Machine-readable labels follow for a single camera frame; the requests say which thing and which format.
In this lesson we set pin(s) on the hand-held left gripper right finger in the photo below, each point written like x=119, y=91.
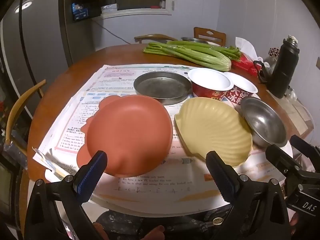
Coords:
x=225, y=180

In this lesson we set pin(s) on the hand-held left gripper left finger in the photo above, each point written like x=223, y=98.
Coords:
x=92, y=175

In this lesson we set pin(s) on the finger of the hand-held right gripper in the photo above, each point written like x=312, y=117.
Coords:
x=305, y=146
x=280, y=155

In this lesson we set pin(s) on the stainless steel bowl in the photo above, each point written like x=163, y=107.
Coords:
x=265, y=122

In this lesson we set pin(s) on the yellow shell-shaped plate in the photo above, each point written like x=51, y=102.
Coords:
x=212, y=130

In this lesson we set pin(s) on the round metal plate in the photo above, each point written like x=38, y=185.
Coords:
x=160, y=86

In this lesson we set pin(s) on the white paper sheet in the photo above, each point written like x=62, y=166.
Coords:
x=300, y=120

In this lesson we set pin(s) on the folded paper leaflet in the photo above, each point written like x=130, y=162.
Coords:
x=50, y=163

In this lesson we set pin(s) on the black thermos bottle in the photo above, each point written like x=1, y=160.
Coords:
x=282, y=75

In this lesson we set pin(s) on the red tissue box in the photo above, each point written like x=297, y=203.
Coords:
x=243, y=65

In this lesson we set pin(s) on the curved wooden armchair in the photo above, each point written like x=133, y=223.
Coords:
x=15, y=115
x=150, y=37

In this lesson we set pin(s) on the small patterned pouch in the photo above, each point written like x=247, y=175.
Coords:
x=274, y=52

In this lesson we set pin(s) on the printed newspaper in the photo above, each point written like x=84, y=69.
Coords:
x=120, y=80

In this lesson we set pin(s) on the celery bunch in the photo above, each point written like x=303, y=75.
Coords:
x=200, y=55

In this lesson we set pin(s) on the grey refrigerator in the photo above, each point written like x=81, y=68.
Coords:
x=37, y=42

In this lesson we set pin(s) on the small metal dish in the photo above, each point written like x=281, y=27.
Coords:
x=193, y=39

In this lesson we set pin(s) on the wooden chair with cutout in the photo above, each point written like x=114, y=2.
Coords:
x=200, y=33

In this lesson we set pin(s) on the blue box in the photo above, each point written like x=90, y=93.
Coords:
x=80, y=11

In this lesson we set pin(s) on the white flat box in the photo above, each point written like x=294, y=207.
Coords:
x=109, y=8

